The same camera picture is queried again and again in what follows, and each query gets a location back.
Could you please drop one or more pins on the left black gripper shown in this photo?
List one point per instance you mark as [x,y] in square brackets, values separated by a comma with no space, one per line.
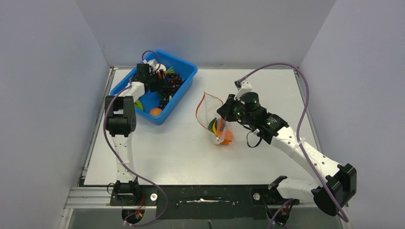
[161,82]

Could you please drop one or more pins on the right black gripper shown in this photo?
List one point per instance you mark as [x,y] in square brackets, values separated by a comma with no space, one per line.
[226,111]

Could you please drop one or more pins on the orange toy carrot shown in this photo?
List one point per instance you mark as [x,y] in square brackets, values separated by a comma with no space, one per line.
[162,73]

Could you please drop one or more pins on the dark toy grape bunch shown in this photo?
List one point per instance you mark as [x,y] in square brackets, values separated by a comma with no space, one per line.
[172,83]

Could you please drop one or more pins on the orange toy tangerine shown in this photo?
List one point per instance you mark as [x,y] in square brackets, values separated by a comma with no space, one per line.
[228,138]

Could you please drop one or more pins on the clear zip top bag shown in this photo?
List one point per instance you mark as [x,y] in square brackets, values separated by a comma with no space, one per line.
[206,111]

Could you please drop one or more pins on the yellow toy banana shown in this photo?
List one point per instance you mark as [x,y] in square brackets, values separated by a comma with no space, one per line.
[214,128]

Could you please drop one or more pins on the green toy cucumber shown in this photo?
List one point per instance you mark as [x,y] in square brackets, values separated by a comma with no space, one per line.
[211,124]

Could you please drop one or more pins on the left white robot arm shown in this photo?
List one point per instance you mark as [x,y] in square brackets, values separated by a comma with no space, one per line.
[119,125]

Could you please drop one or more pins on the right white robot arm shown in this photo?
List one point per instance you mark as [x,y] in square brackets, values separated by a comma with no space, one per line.
[334,184]

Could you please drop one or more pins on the blue plastic bin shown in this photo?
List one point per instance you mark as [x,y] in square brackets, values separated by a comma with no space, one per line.
[185,69]

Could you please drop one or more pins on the white round toy slice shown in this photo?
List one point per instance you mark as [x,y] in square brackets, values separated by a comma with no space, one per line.
[159,67]

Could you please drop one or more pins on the green toy leaf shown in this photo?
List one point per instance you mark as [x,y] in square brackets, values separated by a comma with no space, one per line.
[138,105]

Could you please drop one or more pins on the toy peach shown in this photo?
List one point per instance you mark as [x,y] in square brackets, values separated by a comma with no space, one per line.
[155,112]

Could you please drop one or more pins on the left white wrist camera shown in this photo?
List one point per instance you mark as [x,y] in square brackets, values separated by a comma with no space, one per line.
[152,63]

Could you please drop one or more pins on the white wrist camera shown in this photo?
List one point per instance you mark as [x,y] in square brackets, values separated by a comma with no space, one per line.
[152,63]
[242,88]

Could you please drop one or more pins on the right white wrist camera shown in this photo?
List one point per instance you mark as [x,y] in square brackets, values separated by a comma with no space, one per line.
[242,88]

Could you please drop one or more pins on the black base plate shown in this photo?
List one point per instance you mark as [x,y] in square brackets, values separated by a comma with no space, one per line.
[200,201]

